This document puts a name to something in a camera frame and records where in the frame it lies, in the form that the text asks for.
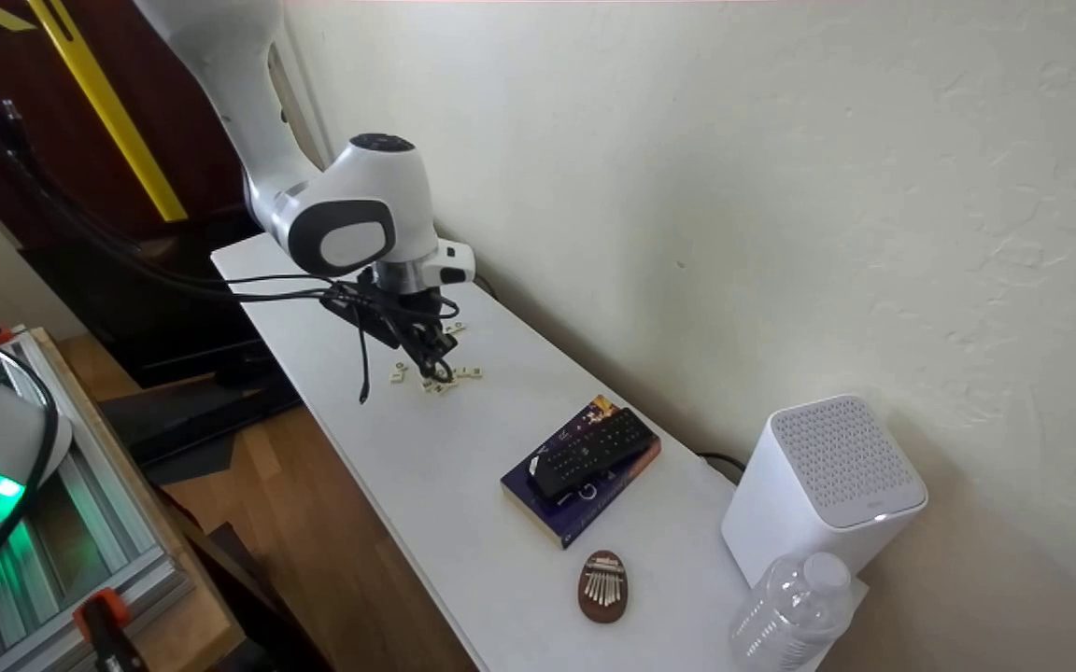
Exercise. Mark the white cube speaker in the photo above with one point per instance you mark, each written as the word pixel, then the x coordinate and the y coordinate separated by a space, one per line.
pixel 819 491

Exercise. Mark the dark grey low shelf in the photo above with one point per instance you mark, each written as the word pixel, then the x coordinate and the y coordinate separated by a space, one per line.
pixel 189 433

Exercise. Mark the clear plastic water bottle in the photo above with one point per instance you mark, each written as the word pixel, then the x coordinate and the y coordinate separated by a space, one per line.
pixel 794 619

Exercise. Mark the white black Franka robot arm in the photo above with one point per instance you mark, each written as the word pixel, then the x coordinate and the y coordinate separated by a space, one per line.
pixel 351 212

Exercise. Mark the dark blue box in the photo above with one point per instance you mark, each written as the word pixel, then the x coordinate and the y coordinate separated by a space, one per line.
pixel 589 511

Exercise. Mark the black yellow striped bar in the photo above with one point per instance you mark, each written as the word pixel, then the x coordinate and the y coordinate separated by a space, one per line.
pixel 1 16

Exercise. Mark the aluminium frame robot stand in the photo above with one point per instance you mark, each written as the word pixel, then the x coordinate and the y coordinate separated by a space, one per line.
pixel 92 547

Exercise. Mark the dark chair corner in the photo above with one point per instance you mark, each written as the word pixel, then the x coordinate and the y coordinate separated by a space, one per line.
pixel 165 313

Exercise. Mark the brown wooden kalimba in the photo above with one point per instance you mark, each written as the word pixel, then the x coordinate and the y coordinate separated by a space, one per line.
pixel 603 587

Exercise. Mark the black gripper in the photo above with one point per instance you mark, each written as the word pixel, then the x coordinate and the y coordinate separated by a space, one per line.
pixel 403 304

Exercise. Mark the dark brown furniture piece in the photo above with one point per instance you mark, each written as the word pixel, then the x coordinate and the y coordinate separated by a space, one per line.
pixel 253 612

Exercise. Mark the black remote control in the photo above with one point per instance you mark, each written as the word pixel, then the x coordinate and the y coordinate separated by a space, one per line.
pixel 589 459

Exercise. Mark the yellow strip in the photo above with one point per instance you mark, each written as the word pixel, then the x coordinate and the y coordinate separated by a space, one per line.
pixel 102 115

